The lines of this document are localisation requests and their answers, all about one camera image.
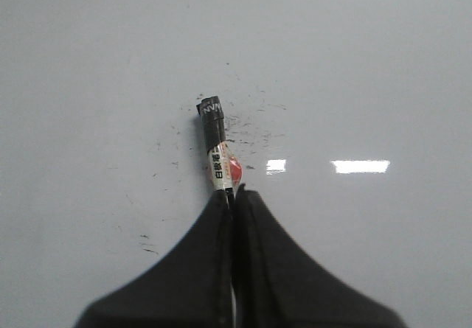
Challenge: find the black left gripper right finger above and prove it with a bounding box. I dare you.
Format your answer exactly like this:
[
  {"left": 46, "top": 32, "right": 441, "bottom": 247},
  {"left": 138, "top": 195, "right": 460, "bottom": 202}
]
[{"left": 233, "top": 187, "right": 406, "bottom": 327}]

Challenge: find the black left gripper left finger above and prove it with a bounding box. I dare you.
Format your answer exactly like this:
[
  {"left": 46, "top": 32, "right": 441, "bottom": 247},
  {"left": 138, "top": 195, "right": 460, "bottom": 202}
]
[{"left": 75, "top": 190, "right": 233, "bottom": 327}]

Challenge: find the white whiteboard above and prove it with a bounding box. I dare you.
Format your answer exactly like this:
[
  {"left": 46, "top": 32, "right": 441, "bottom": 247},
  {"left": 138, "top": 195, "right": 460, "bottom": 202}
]
[{"left": 1, "top": 0, "right": 471, "bottom": 327}]

